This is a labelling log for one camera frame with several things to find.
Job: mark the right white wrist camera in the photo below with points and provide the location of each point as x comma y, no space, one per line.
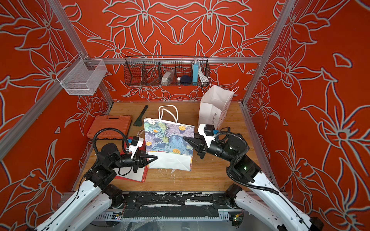
206,131

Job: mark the silver pouch in basket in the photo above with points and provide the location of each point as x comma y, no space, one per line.
167,78

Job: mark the dark blue round object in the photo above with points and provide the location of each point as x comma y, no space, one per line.
186,80

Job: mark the white wire mesh basket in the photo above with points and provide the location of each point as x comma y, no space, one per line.
82,77

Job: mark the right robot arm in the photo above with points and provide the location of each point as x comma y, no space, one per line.
252,191

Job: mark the dark green scraper tool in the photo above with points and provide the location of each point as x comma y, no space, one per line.
139,121

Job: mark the floral patterned paper bag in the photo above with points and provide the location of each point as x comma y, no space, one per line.
164,138

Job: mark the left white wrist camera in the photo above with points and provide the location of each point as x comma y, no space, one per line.
134,145

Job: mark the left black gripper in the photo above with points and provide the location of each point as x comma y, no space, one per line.
140,160

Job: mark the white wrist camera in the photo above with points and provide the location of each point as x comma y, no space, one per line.
206,131
134,145

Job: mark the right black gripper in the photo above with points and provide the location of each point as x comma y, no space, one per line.
203,149

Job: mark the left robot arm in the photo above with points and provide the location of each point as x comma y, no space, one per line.
96,193

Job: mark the white paper bag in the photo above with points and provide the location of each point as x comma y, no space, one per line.
214,105

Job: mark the black wire wall basket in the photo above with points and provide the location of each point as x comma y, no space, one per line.
148,71

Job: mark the light blue box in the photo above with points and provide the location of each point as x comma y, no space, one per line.
195,67

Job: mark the orange plastic tool case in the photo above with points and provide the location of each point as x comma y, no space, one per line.
121,123

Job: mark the red RICH paper bag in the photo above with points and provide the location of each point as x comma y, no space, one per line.
126,173

